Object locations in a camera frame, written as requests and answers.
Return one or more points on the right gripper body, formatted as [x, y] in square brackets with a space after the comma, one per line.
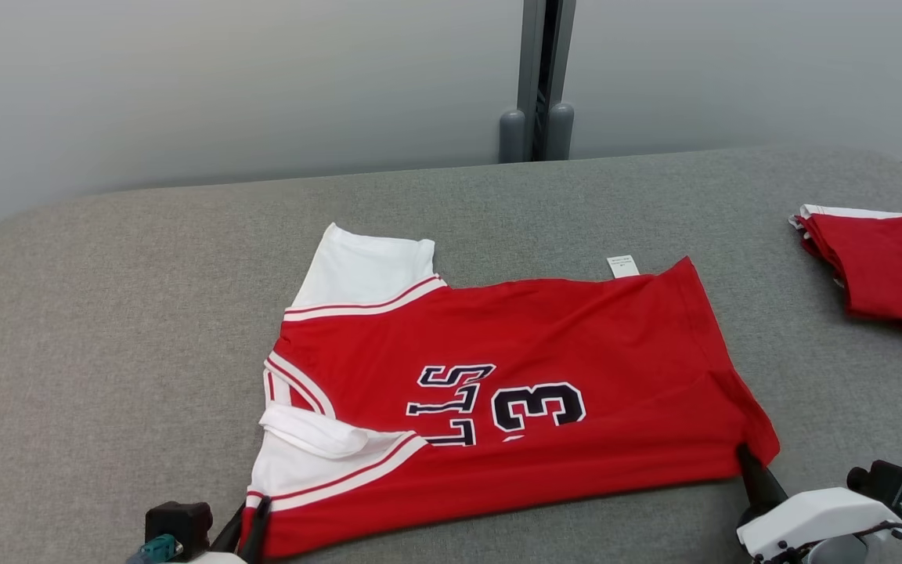
[811, 521]

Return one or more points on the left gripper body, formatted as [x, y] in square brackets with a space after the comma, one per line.
[216, 559]

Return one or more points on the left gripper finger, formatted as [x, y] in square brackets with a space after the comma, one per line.
[257, 533]
[232, 533]

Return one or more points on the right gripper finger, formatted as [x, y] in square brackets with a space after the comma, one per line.
[760, 489]

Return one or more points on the red and white basketball jersey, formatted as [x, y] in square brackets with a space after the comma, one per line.
[576, 337]

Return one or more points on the red shorts with white trim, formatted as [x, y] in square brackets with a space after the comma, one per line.
[897, 266]

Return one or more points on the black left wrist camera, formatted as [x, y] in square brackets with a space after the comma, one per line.
[177, 525]

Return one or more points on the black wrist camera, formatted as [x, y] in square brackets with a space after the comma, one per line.
[885, 482]
[177, 525]

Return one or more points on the teal left camera connector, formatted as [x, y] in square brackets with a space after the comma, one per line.
[155, 550]

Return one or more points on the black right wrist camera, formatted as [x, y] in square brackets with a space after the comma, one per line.
[885, 482]

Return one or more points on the grey cylindrical post foot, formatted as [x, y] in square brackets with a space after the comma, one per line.
[561, 133]

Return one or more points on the grey vertical post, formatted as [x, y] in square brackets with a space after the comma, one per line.
[512, 137]

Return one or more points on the grey partition post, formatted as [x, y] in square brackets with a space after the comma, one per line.
[531, 55]

